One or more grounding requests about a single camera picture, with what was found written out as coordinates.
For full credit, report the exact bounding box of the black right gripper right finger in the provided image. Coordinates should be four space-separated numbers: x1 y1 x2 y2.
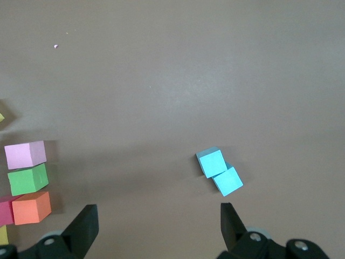
217 202 331 259

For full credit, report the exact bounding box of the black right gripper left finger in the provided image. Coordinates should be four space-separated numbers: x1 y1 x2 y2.
0 204 100 259

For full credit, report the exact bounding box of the orange foam cube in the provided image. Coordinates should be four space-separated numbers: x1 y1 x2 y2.
11 191 52 226

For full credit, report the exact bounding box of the green foam cube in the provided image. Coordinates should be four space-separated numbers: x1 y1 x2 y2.
7 163 50 197

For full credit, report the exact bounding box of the red foam cube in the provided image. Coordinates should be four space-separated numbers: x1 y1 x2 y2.
0 195 22 226

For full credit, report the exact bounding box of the pink foam cube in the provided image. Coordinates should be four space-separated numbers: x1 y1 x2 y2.
4 140 47 171

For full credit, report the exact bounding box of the cyan foam cube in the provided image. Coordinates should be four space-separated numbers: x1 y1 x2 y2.
212 163 244 197
195 146 229 179

